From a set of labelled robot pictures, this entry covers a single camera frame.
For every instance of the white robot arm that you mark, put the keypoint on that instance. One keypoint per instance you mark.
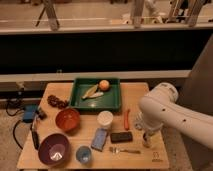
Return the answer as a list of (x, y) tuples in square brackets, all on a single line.
[(158, 107)]

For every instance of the blue sponge block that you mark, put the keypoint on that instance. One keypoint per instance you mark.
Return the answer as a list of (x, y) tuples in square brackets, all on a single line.
[(99, 139)]

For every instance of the black rectangular block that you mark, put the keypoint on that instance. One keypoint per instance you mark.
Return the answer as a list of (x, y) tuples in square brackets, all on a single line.
[(121, 137)]

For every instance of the orange-red bowl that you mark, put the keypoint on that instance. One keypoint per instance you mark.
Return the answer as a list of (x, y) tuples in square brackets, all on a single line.
[(67, 119)]

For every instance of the dark red grape bunch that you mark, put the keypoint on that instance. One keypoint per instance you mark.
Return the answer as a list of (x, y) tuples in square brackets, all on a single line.
[(54, 101)]

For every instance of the green plastic tray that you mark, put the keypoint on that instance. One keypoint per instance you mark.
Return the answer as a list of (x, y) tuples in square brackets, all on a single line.
[(111, 100)]

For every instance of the white cup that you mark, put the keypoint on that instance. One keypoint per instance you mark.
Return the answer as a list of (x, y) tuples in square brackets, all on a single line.
[(105, 119)]

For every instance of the blue electronic box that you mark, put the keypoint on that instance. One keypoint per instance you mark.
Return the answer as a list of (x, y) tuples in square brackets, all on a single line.
[(29, 113)]

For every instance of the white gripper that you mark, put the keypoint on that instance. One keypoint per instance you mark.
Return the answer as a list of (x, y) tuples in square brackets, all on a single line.
[(147, 139)]

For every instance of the small blue cup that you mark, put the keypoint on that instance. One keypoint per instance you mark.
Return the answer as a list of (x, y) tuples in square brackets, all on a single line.
[(83, 154)]

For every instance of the orange carrot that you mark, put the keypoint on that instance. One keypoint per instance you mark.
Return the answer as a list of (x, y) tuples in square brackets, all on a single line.
[(126, 119)]

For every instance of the white fish-shaped item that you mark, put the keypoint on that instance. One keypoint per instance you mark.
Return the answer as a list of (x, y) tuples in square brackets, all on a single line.
[(97, 94)]

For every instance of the black handled tool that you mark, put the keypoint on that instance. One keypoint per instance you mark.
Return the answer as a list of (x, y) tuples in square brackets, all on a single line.
[(39, 115)]

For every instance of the purple bowl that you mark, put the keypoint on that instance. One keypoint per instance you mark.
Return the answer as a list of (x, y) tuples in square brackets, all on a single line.
[(54, 149)]

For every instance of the orange fruit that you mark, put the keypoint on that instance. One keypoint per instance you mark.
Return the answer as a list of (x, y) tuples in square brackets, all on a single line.
[(104, 85)]

